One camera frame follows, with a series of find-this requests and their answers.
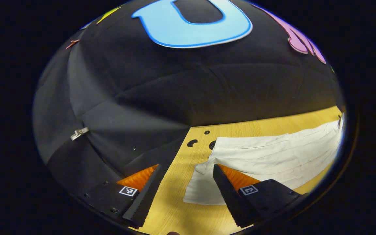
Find white backdrop clip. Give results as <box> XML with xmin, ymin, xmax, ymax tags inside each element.
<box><xmin>71</xmin><ymin>127</ymin><xmax>90</xmax><ymax>141</ymax></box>

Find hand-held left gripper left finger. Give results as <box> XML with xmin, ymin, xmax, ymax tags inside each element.
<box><xmin>77</xmin><ymin>164</ymin><xmax>162</xmax><ymax>229</ymax></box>

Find white jeans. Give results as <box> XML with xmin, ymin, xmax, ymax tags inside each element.
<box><xmin>184</xmin><ymin>113</ymin><xmax>344</xmax><ymax>205</ymax></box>

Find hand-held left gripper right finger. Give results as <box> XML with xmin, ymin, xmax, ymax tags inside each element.
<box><xmin>213</xmin><ymin>164</ymin><xmax>306</xmax><ymax>228</ymax></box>

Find black backdrop cloth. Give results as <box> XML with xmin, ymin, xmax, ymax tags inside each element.
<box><xmin>33</xmin><ymin>0</ymin><xmax>343</xmax><ymax>196</ymax></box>

